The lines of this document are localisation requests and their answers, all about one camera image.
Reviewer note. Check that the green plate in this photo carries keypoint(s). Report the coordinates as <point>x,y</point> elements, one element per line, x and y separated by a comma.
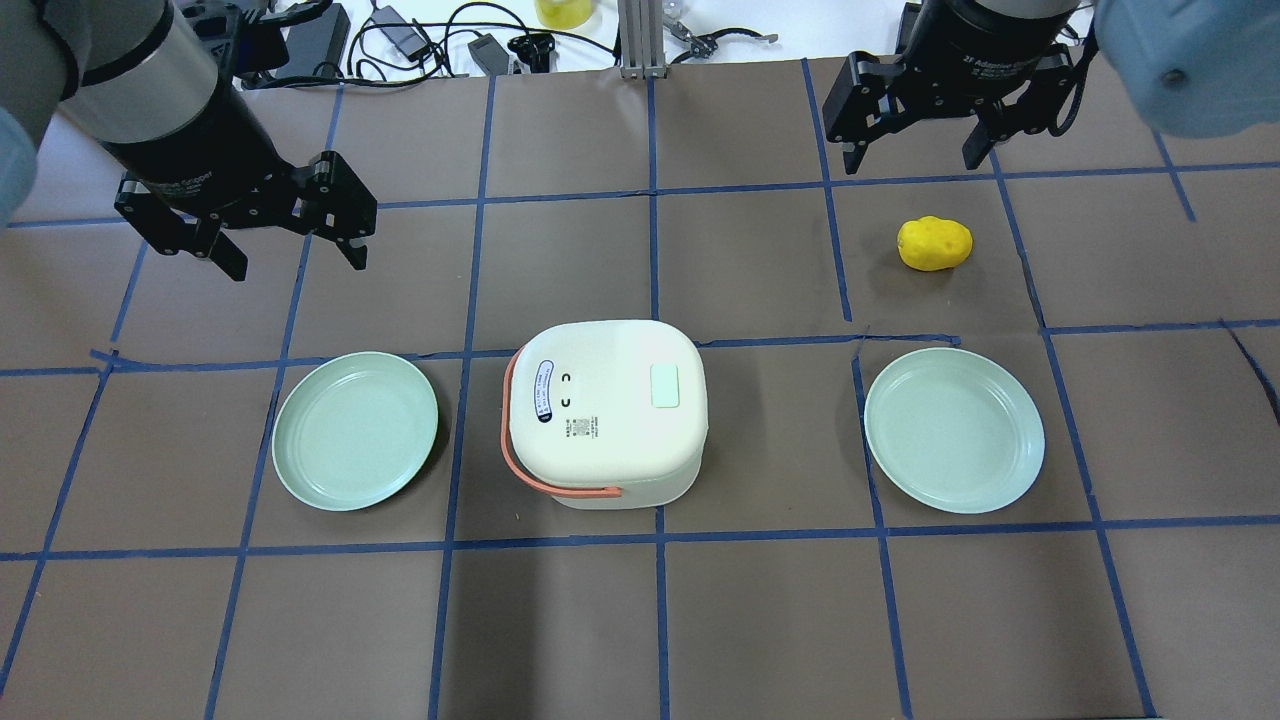
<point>355,431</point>
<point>954,430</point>

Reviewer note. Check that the black power adapter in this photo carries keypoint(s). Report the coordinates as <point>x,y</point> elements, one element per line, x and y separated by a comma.
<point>316,46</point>

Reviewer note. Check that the white rice cooker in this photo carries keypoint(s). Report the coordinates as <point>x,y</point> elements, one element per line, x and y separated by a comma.
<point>606,415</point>

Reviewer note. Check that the green plate left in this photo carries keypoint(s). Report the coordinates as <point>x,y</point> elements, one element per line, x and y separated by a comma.
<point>355,431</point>

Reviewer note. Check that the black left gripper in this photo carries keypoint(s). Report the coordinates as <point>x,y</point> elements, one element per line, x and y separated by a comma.
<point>196,137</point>

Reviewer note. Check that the yellow cup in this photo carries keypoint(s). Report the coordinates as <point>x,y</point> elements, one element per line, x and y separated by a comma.
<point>564,14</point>

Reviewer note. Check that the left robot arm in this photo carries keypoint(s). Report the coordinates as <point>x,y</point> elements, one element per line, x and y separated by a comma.
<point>154,84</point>

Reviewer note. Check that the aluminium profile post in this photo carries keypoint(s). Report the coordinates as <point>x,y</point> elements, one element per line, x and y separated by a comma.
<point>642,45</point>

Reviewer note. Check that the yellow potato toy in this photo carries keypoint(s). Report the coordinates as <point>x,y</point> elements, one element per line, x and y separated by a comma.
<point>934,244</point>

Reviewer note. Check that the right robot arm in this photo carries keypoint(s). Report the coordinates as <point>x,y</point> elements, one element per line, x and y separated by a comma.
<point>1195,69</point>

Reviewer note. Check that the small black charger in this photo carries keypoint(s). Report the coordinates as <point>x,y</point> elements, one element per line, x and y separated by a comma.
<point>490,56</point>

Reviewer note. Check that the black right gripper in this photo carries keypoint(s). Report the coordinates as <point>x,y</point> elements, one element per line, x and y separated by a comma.
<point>1002,48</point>

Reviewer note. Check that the black metal clamp tool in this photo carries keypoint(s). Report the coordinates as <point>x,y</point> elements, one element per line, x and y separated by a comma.
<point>703,46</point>

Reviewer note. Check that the green plate right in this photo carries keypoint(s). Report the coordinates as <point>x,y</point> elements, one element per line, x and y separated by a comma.
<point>954,430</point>

